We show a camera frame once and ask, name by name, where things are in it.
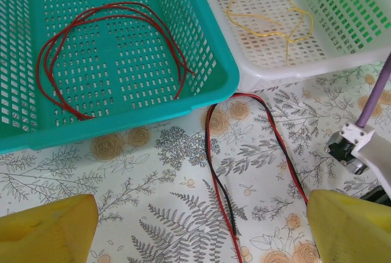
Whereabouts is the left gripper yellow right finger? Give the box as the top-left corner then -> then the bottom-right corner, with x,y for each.
307,189 -> 391,263

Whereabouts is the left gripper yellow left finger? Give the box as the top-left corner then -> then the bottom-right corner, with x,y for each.
0,194 -> 99,263

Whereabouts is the red and black twin cable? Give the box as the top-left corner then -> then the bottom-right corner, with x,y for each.
205,92 -> 309,263

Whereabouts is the yellow cable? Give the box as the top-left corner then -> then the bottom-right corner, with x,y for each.
225,0 -> 315,44
203,0 -> 303,65

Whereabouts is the floral tablecloth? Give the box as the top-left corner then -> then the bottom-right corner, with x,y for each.
0,58 -> 391,263

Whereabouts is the white plastic basket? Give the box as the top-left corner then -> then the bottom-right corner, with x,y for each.
194,0 -> 391,93

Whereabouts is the teal plastic basket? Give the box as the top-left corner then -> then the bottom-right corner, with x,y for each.
0,0 -> 241,156

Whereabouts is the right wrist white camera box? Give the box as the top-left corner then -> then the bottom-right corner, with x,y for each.
325,122 -> 391,198

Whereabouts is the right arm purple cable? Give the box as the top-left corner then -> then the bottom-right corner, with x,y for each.
356,52 -> 391,129

